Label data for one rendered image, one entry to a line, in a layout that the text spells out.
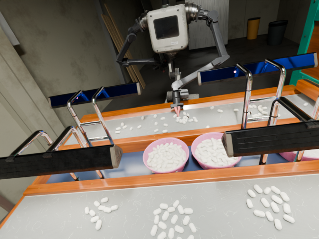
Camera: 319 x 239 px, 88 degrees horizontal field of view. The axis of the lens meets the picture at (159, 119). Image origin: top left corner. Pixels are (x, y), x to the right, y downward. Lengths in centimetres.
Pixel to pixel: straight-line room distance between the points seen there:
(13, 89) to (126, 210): 170
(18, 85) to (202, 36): 538
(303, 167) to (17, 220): 135
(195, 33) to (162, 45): 476
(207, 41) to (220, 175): 576
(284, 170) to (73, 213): 98
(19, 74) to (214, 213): 210
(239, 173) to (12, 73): 211
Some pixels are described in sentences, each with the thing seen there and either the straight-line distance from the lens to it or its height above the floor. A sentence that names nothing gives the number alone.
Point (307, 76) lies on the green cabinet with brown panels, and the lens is 158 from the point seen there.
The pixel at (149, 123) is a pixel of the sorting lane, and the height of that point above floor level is 74.
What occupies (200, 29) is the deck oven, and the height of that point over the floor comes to 68.
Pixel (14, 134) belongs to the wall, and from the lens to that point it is 241.
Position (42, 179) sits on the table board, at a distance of 132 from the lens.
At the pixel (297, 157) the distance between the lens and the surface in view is 99.
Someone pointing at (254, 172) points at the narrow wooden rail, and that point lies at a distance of 89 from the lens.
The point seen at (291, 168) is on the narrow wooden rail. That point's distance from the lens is 95.
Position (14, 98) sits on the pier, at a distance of 217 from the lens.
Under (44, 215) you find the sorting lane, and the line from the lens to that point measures 107.
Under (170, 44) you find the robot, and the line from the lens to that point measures 159.
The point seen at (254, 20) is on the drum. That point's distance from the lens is 712.
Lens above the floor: 144
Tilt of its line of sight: 33 degrees down
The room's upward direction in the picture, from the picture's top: 13 degrees counter-clockwise
